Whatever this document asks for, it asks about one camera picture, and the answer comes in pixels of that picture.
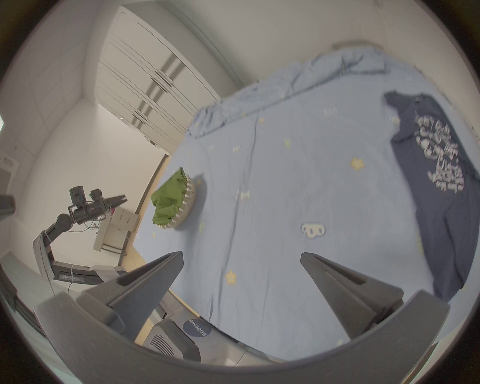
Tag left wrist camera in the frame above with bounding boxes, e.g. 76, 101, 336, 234
68, 185, 86, 207

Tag dark blue printed T-shirt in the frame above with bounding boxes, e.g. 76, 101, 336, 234
383, 91, 474, 302

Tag pale chest of drawers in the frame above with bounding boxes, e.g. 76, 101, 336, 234
94, 207, 140, 257

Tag round woven basket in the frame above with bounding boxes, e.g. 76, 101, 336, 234
155, 173, 197, 230

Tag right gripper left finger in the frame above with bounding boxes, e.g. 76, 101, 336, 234
77, 250, 184, 340

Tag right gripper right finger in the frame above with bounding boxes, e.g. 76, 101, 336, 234
300, 252, 405, 342

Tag green shorts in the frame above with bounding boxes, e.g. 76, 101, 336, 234
151, 169, 188, 226

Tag white wardrobe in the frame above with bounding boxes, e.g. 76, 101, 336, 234
95, 5, 244, 154

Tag pale blue quilt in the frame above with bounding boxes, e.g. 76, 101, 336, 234
187, 47, 387, 137

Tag bed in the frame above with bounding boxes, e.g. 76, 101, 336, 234
133, 39, 480, 362

